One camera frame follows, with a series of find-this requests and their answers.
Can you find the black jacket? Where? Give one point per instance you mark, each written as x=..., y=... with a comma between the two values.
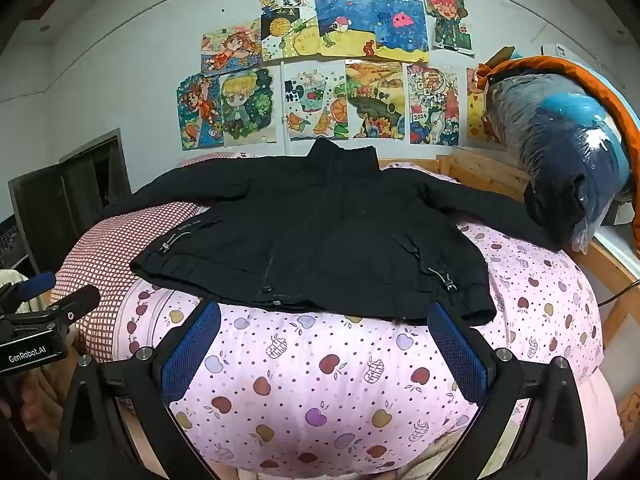
x=325, y=230

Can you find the red-haired boy drawing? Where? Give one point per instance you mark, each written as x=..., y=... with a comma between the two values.
x=447, y=20

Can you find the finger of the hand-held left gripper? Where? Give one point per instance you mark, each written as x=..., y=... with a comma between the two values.
x=75, y=301
x=37, y=282

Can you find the pineapple drawing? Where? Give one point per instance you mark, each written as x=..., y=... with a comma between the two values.
x=285, y=30

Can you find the pink apple-print quilt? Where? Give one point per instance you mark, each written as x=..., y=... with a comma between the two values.
x=350, y=375

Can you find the blue sea fish drawing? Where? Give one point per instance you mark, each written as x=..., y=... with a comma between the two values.
x=345, y=25

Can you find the red collage drawing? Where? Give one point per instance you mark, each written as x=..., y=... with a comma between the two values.
x=432, y=105

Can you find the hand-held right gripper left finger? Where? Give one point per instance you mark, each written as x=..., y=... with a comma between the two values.
x=192, y=352

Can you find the yellow bear drawing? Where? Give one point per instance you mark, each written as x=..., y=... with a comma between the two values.
x=477, y=110

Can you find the girl on blue drawing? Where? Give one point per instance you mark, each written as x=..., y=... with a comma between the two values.
x=197, y=112

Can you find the dark cabinet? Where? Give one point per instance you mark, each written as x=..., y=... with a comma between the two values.
x=50, y=200

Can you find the blond child drawing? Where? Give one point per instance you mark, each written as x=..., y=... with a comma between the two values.
x=247, y=105

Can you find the blue sea jellyfish drawing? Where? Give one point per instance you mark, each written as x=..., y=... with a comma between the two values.
x=402, y=25

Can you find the orange fruit drawing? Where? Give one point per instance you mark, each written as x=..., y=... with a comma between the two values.
x=315, y=102

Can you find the orange cloth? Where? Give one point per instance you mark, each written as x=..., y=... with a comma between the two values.
x=600, y=80

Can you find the autumn landscape drawing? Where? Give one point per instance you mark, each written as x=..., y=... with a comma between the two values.
x=375, y=100

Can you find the orange-haired girl drawing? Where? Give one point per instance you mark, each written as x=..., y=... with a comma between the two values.
x=230, y=47

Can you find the clear plastic bag of clothes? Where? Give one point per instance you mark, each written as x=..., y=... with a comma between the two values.
x=550, y=130

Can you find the red checked bed sheet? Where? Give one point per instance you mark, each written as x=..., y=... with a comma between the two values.
x=100, y=270

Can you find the wooden headboard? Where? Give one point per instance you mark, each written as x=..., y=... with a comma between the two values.
x=480, y=170

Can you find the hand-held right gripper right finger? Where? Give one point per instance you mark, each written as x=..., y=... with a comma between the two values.
x=457, y=355

